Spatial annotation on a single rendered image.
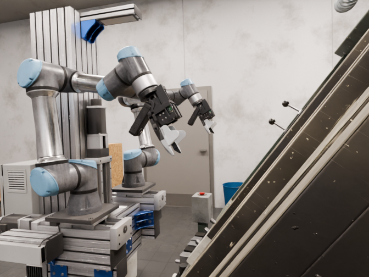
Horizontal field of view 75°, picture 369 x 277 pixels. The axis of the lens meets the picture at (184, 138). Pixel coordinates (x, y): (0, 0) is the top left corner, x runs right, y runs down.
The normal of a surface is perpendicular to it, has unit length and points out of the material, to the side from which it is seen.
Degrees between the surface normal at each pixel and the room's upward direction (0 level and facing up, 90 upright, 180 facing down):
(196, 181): 90
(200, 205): 90
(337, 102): 90
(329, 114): 90
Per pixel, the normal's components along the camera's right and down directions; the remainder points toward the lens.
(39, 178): -0.44, 0.17
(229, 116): -0.24, 0.04
